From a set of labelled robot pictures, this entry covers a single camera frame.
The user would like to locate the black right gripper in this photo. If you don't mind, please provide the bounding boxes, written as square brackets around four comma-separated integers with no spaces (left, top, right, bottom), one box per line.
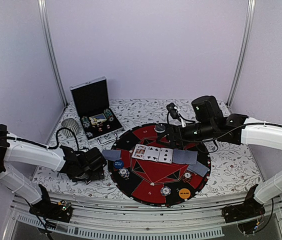
[155,121,216,150]

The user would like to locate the blue small blind button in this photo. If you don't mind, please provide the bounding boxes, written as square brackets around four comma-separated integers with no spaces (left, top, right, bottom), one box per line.
[113,159,124,170]

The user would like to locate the face-down board card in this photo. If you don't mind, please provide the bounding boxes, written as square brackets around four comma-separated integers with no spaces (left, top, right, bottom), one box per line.
[172,149,185,164]
[183,150,198,165]

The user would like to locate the single blue playing card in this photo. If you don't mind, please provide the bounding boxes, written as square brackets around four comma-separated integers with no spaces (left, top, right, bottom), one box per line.
[187,161,209,177]

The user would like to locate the clear dealer button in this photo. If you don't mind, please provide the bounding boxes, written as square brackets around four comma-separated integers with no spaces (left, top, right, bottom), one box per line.
[154,123,166,133]

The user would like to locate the face-up king card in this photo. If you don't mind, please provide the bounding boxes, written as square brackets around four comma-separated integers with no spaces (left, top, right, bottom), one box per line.
[131,144,148,160]

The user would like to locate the face-up spades card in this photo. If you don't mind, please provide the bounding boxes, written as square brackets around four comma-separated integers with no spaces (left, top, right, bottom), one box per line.
[158,147,173,164]

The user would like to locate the red poker chip stack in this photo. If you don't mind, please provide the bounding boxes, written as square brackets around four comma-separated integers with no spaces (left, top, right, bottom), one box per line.
[182,171,192,183]

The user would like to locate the face-up clubs card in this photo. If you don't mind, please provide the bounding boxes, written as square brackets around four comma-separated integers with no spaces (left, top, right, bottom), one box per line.
[144,146,161,162]

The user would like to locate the orange big blind button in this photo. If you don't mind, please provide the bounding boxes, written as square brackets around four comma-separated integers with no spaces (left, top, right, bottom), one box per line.
[178,188,191,200]

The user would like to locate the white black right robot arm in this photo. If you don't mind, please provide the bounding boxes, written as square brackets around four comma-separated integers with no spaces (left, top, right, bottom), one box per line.
[160,95,282,218]

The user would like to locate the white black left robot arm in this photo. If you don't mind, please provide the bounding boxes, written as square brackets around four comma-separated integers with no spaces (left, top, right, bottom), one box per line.
[0,124,107,217]

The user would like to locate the loose poker chip in case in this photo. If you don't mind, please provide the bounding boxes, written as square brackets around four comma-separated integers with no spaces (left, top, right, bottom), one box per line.
[85,132,94,139]

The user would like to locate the red dice set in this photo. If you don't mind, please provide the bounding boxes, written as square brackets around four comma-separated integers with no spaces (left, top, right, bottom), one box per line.
[95,123,111,133]

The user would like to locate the aluminium poker chip case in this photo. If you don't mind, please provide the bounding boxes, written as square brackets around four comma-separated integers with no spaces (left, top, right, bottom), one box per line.
[70,76,123,141]

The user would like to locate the left poker chip row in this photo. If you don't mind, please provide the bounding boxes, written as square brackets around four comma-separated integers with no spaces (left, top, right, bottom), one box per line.
[81,116,91,129]

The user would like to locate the poker chip row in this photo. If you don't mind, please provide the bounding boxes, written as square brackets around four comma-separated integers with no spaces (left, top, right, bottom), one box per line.
[81,116,91,129]
[103,108,115,122]

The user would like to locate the striped grey cup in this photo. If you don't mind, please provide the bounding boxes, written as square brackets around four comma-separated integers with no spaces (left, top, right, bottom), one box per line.
[61,118,80,138]

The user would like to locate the boxed playing card deck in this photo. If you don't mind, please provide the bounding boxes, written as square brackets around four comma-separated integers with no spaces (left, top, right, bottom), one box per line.
[89,113,107,125]

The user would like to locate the right poker chip row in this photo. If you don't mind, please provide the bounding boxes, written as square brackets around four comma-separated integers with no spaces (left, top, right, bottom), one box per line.
[103,108,115,122]

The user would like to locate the round red black poker mat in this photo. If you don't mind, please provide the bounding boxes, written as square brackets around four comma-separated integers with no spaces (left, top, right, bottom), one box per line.
[108,123,211,207]

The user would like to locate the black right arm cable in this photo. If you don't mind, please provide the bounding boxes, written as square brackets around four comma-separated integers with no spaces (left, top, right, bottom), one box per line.
[178,122,282,152]

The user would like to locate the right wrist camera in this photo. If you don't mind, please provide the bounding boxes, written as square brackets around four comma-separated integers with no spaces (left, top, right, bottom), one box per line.
[166,102,186,128]

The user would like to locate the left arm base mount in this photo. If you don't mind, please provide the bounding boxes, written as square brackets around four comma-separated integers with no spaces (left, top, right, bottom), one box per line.
[29,184,73,223]

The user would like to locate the aluminium front rail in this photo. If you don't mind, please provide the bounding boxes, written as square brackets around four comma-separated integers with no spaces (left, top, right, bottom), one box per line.
[2,192,282,240]

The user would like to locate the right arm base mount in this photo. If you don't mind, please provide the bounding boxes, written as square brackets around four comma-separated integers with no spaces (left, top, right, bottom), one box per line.
[221,200,266,235]

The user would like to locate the right aluminium frame post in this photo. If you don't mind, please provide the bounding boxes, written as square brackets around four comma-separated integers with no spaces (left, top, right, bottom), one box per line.
[226,0,256,109]

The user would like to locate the aluminium frame post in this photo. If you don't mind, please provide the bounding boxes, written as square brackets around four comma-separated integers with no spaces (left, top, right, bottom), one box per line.
[37,0,69,108]
[226,0,256,109]

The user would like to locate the left aluminium frame post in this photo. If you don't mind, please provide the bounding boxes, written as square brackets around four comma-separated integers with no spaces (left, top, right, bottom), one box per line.
[37,0,69,108]

